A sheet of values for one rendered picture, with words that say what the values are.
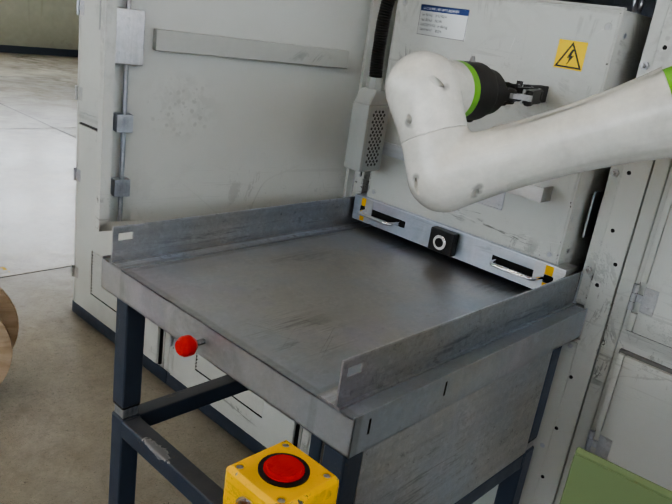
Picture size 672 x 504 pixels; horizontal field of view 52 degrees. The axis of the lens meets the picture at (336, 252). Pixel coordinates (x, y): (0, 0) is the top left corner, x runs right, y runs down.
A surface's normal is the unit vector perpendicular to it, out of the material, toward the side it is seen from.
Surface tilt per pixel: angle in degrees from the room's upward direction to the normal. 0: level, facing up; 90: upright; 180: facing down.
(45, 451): 0
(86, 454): 0
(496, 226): 90
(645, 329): 90
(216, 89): 90
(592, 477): 90
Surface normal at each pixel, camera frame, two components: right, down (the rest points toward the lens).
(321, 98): 0.56, 0.34
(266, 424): -0.68, 0.14
